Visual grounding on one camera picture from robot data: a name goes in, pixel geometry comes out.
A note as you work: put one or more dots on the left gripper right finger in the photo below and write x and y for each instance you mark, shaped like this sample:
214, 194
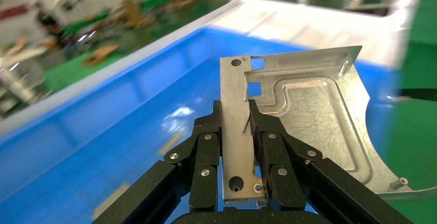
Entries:
283, 168

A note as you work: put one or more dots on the stamped metal bracket plate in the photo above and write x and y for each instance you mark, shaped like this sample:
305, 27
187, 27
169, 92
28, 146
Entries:
307, 113

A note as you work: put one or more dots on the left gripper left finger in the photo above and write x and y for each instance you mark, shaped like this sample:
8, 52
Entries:
204, 154

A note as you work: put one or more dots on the blue plastic bin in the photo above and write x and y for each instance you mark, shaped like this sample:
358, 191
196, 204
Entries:
102, 140

